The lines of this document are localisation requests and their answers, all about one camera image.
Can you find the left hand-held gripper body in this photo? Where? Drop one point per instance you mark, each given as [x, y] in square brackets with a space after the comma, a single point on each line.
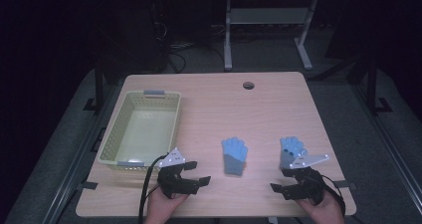
[172, 184]

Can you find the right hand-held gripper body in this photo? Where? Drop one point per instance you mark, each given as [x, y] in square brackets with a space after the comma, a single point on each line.
[308, 185]

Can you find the blue and grey knit glove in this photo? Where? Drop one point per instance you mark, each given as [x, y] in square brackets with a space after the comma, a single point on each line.
[234, 156]
[292, 146]

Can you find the pale green perforated plastic basket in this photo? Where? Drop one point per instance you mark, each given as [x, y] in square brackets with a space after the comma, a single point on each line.
[142, 131]

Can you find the person's left hand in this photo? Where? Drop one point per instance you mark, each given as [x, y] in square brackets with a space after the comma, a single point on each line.
[162, 209]

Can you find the person's right hand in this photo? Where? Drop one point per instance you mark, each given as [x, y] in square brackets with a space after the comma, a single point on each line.
[326, 212]

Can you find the black metal stand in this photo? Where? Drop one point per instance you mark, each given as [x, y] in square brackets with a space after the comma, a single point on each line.
[98, 84]
[372, 84]

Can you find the white metal desk frame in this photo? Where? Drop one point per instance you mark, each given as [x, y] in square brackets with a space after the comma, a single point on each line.
[268, 15]

